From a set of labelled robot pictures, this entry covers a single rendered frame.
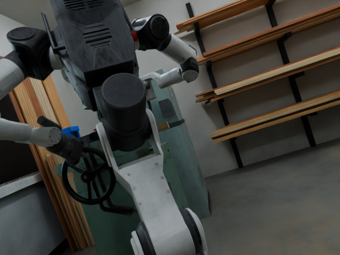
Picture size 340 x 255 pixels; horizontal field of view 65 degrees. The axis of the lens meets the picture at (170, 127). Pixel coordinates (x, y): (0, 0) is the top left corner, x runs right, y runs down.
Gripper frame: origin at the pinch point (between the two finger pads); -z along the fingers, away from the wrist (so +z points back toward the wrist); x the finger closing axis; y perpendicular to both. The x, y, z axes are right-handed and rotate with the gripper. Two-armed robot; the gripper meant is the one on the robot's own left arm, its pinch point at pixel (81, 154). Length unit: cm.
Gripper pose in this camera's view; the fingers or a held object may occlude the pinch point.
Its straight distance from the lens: 128.0
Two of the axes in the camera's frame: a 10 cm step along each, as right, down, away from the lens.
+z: -3.6, -3.9, -8.5
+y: -9.3, 0.3, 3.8
